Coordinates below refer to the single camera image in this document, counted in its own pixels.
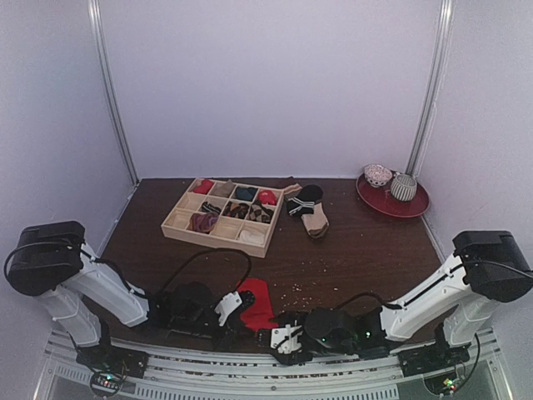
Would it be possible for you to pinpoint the wooden compartment organizer box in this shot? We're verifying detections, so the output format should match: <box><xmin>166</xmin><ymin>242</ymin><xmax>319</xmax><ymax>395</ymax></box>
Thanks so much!
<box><xmin>161</xmin><ymin>178</ymin><xmax>284</xmax><ymax>258</ymax></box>

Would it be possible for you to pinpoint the brown beige argyle sock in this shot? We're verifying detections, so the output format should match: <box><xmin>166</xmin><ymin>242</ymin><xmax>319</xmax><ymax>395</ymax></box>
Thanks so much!
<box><xmin>248</xmin><ymin>202</ymin><xmax>275</xmax><ymax>224</ymax></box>

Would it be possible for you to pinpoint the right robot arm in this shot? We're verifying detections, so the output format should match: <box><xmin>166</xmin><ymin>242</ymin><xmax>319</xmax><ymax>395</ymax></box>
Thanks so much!
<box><xmin>258</xmin><ymin>231</ymin><xmax>532</xmax><ymax>368</ymax></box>

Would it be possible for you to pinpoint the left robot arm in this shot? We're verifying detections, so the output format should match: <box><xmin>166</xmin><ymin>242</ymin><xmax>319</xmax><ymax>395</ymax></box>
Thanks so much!
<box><xmin>3</xmin><ymin>221</ymin><xmax>255</xmax><ymax>370</ymax></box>

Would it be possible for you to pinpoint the rolled purple orange sock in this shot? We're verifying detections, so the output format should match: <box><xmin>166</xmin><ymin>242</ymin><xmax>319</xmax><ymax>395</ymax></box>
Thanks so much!
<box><xmin>188</xmin><ymin>212</ymin><xmax>219</xmax><ymax>234</ymax></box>

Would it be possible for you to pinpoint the rolled black striped sock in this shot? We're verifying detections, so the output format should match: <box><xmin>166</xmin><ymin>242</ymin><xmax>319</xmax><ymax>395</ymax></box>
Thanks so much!
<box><xmin>201</xmin><ymin>201</ymin><xmax>222</xmax><ymax>215</ymax></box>

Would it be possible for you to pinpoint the rolled dark patterned sock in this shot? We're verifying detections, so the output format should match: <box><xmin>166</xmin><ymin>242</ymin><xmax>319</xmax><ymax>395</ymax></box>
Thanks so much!
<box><xmin>222</xmin><ymin>201</ymin><xmax>250</xmax><ymax>219</ymax></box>

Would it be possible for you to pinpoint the beige green-toed sock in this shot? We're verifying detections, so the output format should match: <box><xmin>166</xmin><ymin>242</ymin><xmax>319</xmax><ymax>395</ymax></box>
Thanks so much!
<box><xmin>301</xmin><ymin>202</ymin><xmax>330</xmax><ymax>239</ymax></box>

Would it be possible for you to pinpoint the rolled teal sock in box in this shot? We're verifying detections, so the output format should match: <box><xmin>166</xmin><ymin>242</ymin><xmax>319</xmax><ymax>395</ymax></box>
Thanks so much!
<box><xmin>234</xmin><ymin>187</ymin><xmax>257</xmax><ymax>202</ymax></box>

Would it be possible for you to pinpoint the rolled beige sock in box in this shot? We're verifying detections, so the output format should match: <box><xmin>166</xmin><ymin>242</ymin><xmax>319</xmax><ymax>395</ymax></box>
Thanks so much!
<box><xmin>210</xmin><ymin>180</ymin><xmax>236</xmax><ymax>198</ymax></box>

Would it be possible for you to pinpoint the rolled red sock in box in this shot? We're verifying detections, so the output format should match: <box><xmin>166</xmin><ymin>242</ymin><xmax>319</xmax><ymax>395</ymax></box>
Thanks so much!
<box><xmin>192</xmin><ymin>179</ymin><xmax>214</xmax><ymax>195</ymax></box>

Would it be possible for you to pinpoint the rolled red white sock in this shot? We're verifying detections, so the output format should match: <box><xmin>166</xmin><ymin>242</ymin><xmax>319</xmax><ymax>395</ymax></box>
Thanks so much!
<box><xmin>257</xmin><ymin>190</ymin><xmax>277</xmax><ymax>206</ymax></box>

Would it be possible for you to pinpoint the black white-striped sock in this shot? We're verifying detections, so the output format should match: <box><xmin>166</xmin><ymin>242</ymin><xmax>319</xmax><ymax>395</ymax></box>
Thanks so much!
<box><xmin>286</xmin><ymin>184</ymin><xmax>323</xmax><ymax>218</ymax></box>

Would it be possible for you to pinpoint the maroon striped sock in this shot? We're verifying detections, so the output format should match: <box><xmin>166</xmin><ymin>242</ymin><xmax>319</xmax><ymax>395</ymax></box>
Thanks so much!
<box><xmin>276</xmin><ymin>176</ymin><xmax>301</xmax><ymax>197</ymax></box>

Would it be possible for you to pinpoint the red round tray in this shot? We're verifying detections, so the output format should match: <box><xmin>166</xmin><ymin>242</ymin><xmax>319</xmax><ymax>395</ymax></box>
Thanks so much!
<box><xmin>356</xmin><ymin>174</ymin><xmax>430</xmax><ymax>218</ymax></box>

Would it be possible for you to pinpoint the patterned ceramic bowl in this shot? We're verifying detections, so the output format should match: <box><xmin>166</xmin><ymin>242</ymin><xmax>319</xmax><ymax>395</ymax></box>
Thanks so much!
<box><xmin>364</xmin><ymin>164</ymin><xmax>393</xmax><ymax>188</ymax></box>

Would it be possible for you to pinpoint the striped ceramic mug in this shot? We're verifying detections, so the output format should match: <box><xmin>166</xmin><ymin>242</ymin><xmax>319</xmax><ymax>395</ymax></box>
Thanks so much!
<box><xmin>391</xmin><ymin>172</ymin><xmax>418</xmax><ymax>202</ymax></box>

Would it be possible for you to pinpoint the aluminium front rail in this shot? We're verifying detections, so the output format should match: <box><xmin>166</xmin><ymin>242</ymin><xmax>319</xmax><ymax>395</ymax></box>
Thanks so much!
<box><xmin>35</xmin><ymin>328</ymin><xmax>513</xmax><ymax>400</ymax></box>

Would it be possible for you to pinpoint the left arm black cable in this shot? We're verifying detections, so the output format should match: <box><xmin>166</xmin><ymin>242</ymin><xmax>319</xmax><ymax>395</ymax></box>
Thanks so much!
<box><xmin>160</xmin><ymin>247</ymin><xmax>253</xmax><ymax>301</ymax></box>

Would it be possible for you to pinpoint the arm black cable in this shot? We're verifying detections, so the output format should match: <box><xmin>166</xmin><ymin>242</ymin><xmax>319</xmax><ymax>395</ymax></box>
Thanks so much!
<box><xmin>160</xmin><ymin>247</ymin><xmax>253</xmax><ymax>301</ymax></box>
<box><xmin>336</xmin><ymin>292</ymin><xmax>401</xmax><ymax>312</ymax></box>

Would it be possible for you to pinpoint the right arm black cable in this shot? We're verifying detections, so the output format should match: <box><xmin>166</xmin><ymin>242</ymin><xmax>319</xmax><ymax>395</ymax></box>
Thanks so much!
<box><xmin>336</xmin><ymin>292</ymin><xmax>401</xmax><ymax>312</ymax></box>

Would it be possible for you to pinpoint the right aluminium frame post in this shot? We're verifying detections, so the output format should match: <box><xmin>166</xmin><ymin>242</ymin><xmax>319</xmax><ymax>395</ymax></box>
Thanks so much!
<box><xmin>406</xmin><ymin>0</ymin><xmax>455</xmax><ymax>178</ymax></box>

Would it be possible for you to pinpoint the aluminium frame post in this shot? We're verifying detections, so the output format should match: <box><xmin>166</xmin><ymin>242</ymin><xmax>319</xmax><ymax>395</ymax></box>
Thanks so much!
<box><xmin>87</xmin><ymin>0</ymin><xmax>140</xmax><ymax>187</ymax></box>
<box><xmin>406</xmin><ymin>0</ymin><xmax>455</xmax><ymax>178</ymax></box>

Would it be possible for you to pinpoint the left aluminium frame post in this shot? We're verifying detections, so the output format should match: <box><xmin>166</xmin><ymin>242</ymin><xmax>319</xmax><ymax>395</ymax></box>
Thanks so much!
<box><xmin>87</xmin><ymin>0</ymin><xmax>140</xmax><ymax>187</ymax></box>

